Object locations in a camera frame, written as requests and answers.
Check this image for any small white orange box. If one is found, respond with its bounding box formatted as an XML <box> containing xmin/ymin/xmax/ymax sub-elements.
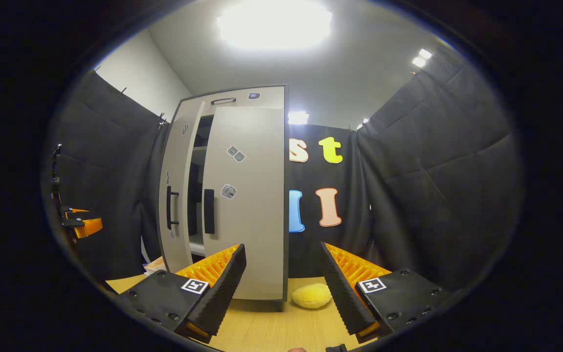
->
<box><xmin>143</xmin><ymin>256</ymin><xmax>167</xmax><ymax>275</ymax></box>

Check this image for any black backdrop cloth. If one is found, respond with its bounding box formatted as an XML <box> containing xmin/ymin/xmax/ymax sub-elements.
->
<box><xmin>287</xmin><ymin>123</ymin><xmax>375</xmax><ymax>279</ymax></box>

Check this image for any grey cabinet drawer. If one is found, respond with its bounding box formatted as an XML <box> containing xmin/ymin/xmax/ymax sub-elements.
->
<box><xmin>179</xmin><ymin>86</ymin><xmax>285</xmax><ymax>109</ymax></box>

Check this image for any grey cabinet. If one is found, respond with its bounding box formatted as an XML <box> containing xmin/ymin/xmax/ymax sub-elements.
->
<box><xmin>157</xmin><ymin>85</ymin><xmax>289</xmax><ymax>311</ymax></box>

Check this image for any yellow plush toy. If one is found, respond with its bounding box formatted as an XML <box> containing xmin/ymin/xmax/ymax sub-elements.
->
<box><xmin>291</xmin><ymin>283</ymin><xmax>332</xmax><ymax>309</ymax></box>

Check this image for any large ceiling light panel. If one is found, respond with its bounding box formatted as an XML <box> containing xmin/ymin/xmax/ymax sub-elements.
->
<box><xmin>217</xmin><ymin>0</ymin><xmax>333</xmax><ymax>49</ymax></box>

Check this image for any grey cabinet door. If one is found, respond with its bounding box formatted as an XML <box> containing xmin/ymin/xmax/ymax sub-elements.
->
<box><xmin>158</xmin><ymin>98</ymin><xmax>206</xmax><ymax>273</ymax></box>
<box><xmin>201</xmin><ymin>106</ymin><xmax>285</xmax><ymax>300</ymax></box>

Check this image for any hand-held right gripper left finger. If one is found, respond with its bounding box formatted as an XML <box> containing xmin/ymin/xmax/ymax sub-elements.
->
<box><xmin>118</xmin><ymin>243</ymin><xmax>247</xmax><ymax>343</ymax></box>

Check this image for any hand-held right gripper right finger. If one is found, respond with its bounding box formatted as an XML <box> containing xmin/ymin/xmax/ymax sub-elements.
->
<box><xmin>319</xmin><ymin>242</ymin><xmax>453</xmax><ymax>347</ymax></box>

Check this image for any black quilted cloth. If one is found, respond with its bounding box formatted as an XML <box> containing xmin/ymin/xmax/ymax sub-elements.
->
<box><xmin>355</xmin><ymin>44</ymin><xmax>524</xmax><ymax>294</ymax></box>
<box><xmin>42</xmin><ymin>68</ymin><xmax>170</xmax><ymax>282</ymax></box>

